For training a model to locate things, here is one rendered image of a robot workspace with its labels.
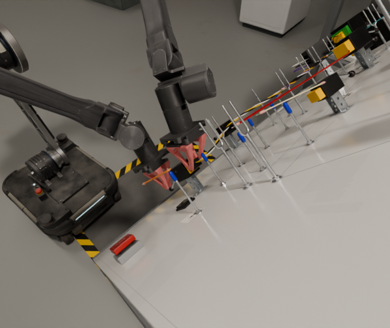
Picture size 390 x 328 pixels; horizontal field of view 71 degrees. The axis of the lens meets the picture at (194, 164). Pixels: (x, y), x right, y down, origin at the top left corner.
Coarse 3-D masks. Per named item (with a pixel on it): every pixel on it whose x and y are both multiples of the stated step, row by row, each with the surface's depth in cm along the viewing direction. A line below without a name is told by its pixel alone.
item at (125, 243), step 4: (124, 236) 60; (128, 236) 57; (132, 236) 57; (120, 240) 59; (124, 240) 56; (128, 240) 56; (132, 240) 56; (116, 244) 58; (120, 244) 55; (124, 244) 56; (128, 244) 56; (132, 244) 57; (112, 248) 57; (116, 248) 55; (120, 248) 55; (124, 248) 56; (112, 252) 57; (116, 252) 55; (120, 252) 56
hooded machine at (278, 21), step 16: (256, 0) 343; (272, 0) 330; (288, 0) 319; (304, 0) 350; (240, 16) 369; (256, 16) 355; (272, 16) 342; (288, 16) 335; (304, 16) 378; (272, 32) 359
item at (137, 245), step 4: (136, 240) 58; (136, 244) 56; (140, 244) 57; (128, 248) 56; (132, 248) 56; (136, 248) 56; (140, 248) 56; (124, 252) 55; (128, 252) 55; (132, 252) 56; (136, 252) 56; (116, 256) 57; (120, 256) 54; (124, 256) 55; (128, 256) 55; (116, 260) 59; (120, 260) 54; (124, 260) 55
